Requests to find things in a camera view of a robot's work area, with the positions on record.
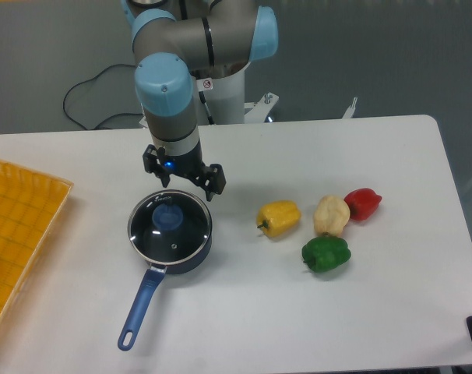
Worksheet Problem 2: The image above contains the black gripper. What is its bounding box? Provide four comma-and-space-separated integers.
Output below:
143, 144, 226, 202

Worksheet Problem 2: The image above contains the glass pot lid blue knob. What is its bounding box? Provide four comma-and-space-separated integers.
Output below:
128, 189, 213, 273

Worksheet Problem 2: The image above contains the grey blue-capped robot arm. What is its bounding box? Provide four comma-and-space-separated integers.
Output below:
122, 0, 279, 198

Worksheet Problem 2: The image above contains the yellow bell pepper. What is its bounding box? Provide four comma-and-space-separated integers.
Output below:
255, 200, 301, 238

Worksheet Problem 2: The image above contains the cream white bell pepper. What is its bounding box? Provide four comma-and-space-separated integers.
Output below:
313, 195, 350, 237

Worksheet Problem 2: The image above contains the green bell pepper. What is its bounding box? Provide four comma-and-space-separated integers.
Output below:
301, 236, 351, 273

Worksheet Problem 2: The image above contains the yellow woven basket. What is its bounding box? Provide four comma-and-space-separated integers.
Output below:
0, 160, 73, 325

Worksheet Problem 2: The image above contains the red bell pepper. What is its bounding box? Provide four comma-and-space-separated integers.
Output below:
343, 188, 382, 221

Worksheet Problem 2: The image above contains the blue saucepan with handle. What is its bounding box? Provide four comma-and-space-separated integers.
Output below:
117, 189, 213, 351

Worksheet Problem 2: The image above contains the black floor cable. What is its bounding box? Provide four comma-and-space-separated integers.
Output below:
62, 64, 146, 131

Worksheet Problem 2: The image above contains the white metal base frame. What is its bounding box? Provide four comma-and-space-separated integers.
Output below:
138, 92, 358, 129

